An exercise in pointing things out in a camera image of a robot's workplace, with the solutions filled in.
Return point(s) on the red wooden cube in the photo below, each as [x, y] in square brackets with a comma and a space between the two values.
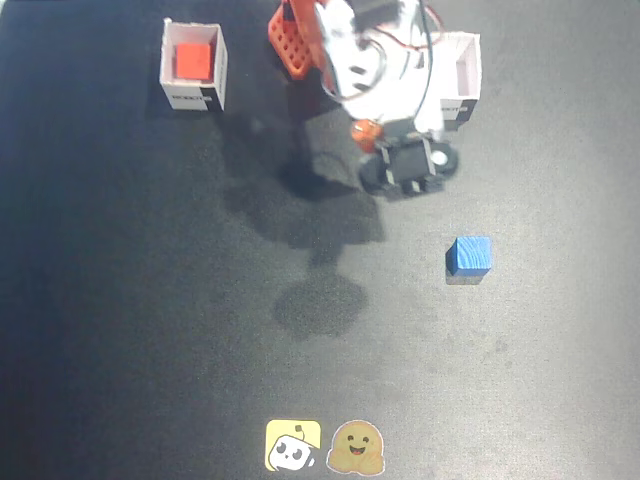
[194, 61]

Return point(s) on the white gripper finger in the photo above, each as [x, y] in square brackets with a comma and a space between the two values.
[432, 120]

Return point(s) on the hugging face emoji sticker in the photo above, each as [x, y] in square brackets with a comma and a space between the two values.
[356, 447]

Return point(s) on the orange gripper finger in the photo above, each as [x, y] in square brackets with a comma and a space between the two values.
[366, 134]

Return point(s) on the yellow robot sticker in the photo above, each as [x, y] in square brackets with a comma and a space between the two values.
[292, 445]

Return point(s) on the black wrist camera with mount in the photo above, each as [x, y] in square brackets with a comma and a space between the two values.
[407, 162]

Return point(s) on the blue wooden cube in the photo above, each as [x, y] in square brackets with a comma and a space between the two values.
[470, 255]

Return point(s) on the white cardboard box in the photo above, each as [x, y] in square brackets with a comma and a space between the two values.
[192, 97]
[470, 65]

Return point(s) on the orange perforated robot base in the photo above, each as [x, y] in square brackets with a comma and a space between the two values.
[295, 45]

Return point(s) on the dark grey desk mat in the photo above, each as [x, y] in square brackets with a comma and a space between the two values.
[150, 350]

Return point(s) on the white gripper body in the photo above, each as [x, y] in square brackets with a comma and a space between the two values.
[407, 161]

